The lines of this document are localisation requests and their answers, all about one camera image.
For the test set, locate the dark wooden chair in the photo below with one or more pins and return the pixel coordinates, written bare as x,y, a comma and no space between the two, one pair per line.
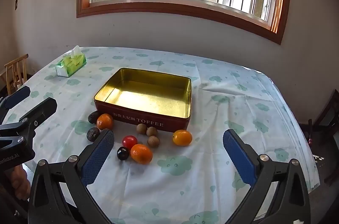
328,112

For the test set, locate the red cherry tomato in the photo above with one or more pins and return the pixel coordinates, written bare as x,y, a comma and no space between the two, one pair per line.
129,142

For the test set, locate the dark wrinkled dried fruit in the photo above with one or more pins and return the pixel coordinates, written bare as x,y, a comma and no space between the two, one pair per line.
93,134

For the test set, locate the dark wall plate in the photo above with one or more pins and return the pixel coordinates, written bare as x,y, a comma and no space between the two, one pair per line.
16,4

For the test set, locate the cloud print tablecloth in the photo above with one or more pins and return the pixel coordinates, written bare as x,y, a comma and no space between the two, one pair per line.
185,187

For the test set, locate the red and gold tin box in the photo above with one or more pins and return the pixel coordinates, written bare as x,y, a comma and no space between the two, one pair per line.
148,97

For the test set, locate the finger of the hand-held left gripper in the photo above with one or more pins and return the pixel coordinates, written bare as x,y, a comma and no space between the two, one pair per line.
18,95
39,110

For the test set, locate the person's left hand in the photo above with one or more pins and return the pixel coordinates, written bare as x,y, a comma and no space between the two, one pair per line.
21,181

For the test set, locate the light wooden chair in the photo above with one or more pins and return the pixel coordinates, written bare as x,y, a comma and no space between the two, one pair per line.
16,65

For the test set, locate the large dark brown pastry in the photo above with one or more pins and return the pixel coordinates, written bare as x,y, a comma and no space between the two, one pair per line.
92,117

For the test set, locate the orange mandarin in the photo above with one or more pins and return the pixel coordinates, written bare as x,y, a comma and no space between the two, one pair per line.
141,154
105,121
182,137

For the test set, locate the brown longan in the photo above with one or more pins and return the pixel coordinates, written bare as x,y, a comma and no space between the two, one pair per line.
153,141
141,129
151,131

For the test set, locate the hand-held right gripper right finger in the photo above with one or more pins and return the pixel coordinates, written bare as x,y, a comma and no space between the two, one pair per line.
239,157

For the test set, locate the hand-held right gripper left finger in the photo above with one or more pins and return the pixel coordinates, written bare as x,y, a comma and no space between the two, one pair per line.
98,157

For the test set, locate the green tissue box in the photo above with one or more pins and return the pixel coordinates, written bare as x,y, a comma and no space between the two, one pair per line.
70,65

